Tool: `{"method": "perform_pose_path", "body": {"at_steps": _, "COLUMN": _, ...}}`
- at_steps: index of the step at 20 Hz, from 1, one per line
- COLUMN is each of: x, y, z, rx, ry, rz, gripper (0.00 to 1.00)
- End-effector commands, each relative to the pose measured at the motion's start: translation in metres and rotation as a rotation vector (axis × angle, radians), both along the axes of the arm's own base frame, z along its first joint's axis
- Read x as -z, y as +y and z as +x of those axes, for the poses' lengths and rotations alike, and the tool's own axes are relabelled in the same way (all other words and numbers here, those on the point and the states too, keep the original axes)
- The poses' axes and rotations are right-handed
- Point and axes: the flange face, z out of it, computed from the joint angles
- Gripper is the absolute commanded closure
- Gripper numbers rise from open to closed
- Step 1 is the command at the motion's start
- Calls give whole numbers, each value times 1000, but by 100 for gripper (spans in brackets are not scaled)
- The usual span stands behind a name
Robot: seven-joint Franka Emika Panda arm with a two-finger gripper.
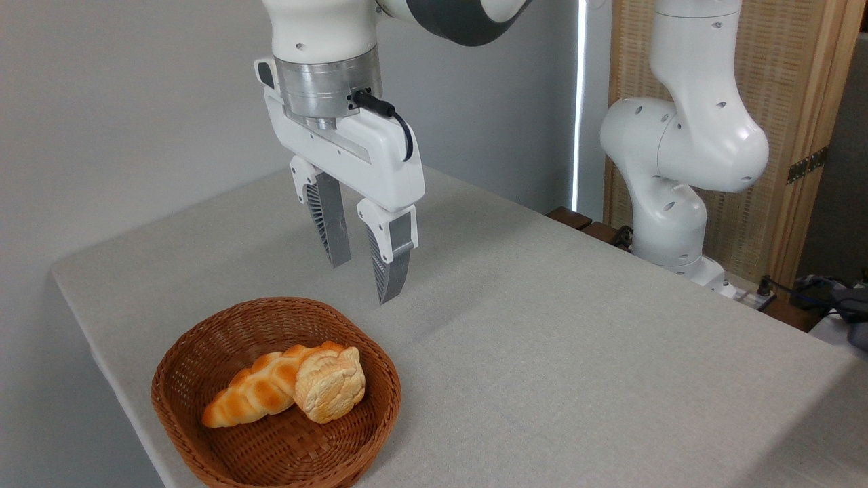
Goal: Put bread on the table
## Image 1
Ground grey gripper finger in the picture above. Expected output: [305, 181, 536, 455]
[290, 156, 352, 268]
[357, 198, 418, 304]

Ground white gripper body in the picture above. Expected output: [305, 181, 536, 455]
[254, 58, 426, 212]

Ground round pale bread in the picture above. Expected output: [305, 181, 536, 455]
[294, 346, 366, 424]

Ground long braided bread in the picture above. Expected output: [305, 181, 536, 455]
[201, 341, 347, 429]

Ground grey tablecloth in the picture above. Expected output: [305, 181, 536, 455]
[51, 166, 868, 488]

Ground brown wicker basket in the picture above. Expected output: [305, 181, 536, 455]
[151, 296, 402, 488]

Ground bright vertical light strip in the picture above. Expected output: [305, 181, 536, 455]
[572, 0, 588, 212]

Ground metal screen hinge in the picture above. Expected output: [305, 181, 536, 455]
[787, 146, 829, 185]

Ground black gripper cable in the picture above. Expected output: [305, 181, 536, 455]
[353, 90, 414, 162]

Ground black cables with plug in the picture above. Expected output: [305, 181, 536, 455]
[756, 274, 868, 319]

